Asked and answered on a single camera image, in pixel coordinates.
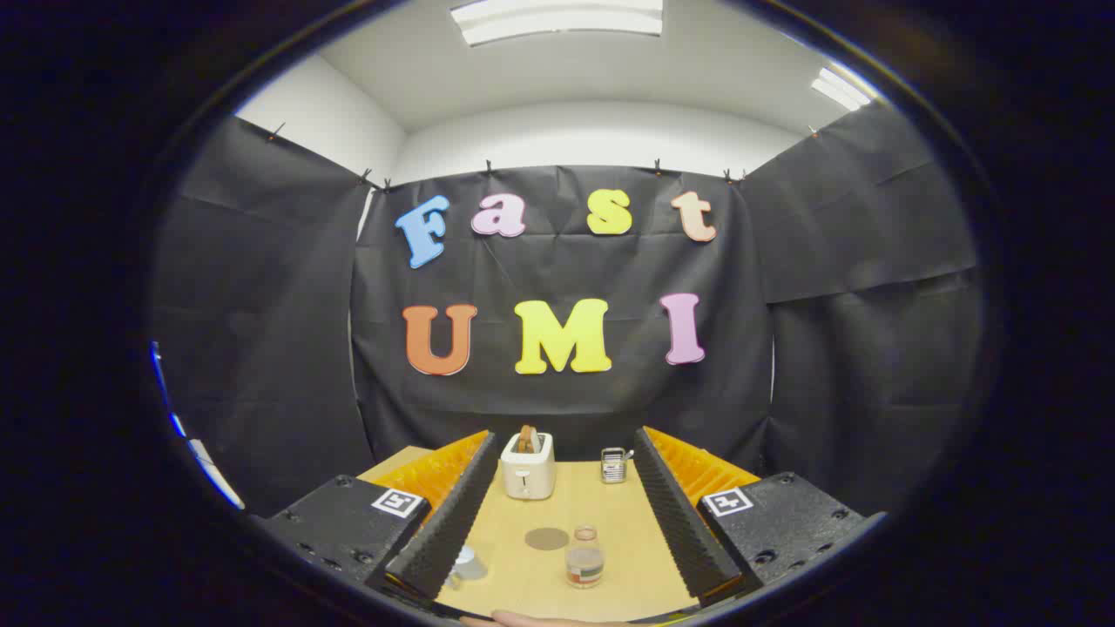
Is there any pale blue cup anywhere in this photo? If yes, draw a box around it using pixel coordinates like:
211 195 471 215
451 545 490 584

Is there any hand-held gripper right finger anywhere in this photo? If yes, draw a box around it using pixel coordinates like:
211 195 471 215
633 426 888 609

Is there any white toaster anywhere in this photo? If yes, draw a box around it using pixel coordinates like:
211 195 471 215
500 432 557 501

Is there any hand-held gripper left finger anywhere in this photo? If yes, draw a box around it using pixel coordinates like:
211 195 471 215
253 429 500 610

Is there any wooden table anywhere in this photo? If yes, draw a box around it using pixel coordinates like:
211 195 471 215
357 446 763 624

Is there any small ceiling light panel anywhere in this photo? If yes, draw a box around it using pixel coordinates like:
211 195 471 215
810 65 872 112

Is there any clear plastic juice bottle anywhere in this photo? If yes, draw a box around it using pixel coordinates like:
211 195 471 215
565 525 605 590

